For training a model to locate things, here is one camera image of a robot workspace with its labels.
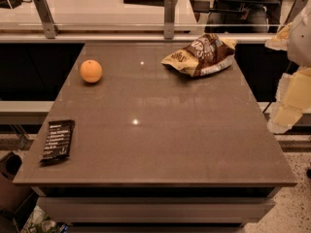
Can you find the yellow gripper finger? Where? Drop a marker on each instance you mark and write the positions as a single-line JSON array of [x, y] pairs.
[[293, 99], [280, 40]]

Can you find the brown and cream chip bag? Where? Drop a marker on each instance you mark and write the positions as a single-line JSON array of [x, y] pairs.
[[206, 55]]

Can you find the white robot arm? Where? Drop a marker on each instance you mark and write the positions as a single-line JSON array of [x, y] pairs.
[[299, 42]]

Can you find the black rxbar chocolate bar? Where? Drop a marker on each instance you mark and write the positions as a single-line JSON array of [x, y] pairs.
[[58, 141]]

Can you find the person in dark clothes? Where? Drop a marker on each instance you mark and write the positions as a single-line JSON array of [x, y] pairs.
[[244, 16]]

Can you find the orange fruit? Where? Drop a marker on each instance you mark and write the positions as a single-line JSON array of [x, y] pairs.
[[91, 71]]

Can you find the glass barrier panel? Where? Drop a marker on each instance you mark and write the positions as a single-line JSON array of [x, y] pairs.
[[79, 15]]

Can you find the black device on counter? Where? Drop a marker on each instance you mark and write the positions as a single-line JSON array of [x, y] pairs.
[[11, 4]]

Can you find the green white snack package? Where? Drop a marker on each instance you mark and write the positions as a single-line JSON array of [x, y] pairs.
[[40, 222]]

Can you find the right metal glass bracket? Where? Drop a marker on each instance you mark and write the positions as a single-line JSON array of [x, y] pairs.
[[295, 9]]

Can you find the metal glass bracket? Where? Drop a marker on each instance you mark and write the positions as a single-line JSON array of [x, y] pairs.
[[295, 9], [169, 18], [45, 15]]

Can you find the middle metal glass bracket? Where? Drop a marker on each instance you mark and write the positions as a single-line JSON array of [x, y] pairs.
[[169, 18]]

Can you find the left metal glass bracket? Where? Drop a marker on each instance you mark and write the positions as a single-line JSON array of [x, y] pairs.
[[45, 15]]

